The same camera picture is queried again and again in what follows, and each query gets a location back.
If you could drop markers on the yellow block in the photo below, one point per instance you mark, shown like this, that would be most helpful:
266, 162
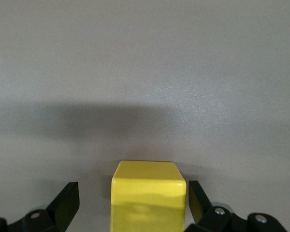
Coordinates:
147, 193

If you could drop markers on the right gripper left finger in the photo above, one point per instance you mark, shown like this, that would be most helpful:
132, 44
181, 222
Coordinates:
46, 217

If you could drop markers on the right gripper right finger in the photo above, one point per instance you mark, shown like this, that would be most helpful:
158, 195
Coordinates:
217, 220

